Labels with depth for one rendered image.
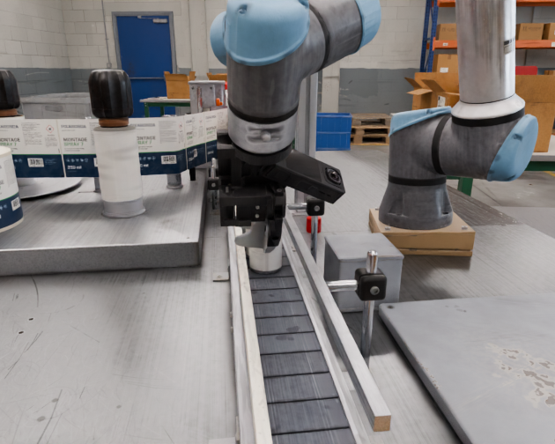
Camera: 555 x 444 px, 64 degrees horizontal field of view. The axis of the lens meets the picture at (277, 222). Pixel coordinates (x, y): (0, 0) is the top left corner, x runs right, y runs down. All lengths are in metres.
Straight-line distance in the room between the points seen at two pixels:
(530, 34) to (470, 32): 7.80
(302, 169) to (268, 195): 0.05
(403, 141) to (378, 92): 7.81
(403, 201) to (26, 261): 0.71
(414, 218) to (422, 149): 0.13
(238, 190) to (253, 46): 0.19
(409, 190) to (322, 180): 0.40
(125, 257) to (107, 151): 0.24
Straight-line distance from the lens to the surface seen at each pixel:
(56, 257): 0.89
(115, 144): 0.97
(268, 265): 0.69
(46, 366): 0.65
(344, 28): 0.49
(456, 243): 0.94
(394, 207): 0.94
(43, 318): 0.76
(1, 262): 0.93
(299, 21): 0.42
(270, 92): 0.44
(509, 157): 0.83
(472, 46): 0.82
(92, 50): 9.56
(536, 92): 2.57
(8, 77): 1.31
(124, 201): 1.00
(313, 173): 0.55
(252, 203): 0.54
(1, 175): 1.01
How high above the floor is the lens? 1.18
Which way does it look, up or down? 19 degrees down
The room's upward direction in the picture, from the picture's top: straight up
